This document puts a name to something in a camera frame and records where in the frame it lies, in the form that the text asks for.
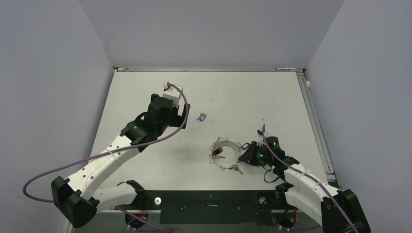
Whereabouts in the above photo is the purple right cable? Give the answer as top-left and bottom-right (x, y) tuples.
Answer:
(261, 124), (360, 233)

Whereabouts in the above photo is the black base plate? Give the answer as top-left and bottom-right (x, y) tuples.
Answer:
(126, 190), (297, 227)

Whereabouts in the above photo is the aluminium back rail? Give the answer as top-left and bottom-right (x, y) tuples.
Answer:
(114, 67), (305, 73)

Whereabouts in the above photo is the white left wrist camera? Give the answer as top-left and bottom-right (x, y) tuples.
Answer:
(162, 82), (182, 108)

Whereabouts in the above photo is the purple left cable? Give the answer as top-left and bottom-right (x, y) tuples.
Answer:
(22, 82), (190, 204)

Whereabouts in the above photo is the blue key tag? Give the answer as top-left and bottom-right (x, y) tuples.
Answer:
(198, 114), (207, 122)

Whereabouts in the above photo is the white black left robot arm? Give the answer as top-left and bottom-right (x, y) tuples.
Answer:
(51, 93), (189, 228)

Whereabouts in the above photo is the aluminium rail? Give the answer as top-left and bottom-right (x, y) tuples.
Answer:
(114, 67), (305, 73)
(296, 69), (337, 184)

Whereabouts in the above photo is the aluminium right side rail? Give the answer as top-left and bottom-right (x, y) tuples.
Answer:
(296, 69), (337, 184)

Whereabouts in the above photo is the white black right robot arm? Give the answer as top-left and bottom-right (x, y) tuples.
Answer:
(239, 136), (371, 233)

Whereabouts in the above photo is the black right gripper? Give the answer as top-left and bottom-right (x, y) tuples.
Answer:
(239, 141), (273, 166)

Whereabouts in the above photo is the purple cable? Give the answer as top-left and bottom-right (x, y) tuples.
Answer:
(261, 124), (360, 233)
(22, 82), (190, 204)

